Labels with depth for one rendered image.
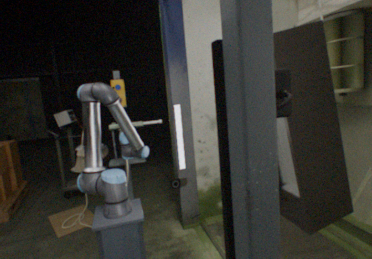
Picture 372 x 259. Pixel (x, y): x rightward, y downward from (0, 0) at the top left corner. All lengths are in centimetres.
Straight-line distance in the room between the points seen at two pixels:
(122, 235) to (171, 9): 188
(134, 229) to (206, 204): 114
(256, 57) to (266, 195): 18
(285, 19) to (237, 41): 260
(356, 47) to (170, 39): 169
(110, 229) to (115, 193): 21
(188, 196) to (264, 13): 226
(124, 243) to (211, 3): 213
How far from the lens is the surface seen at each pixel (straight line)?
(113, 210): 161
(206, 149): 240
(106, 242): 164
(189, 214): 257
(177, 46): 232
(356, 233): 259
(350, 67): 271
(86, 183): 170
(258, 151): 32
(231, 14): 32
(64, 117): 393
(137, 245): 167
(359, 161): 273
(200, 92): 233
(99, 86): 161
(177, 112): 224
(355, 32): 276
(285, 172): 229
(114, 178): 155
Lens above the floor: 137
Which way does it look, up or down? 7 degrees down
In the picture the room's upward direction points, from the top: 5 degrees counter-clockwise
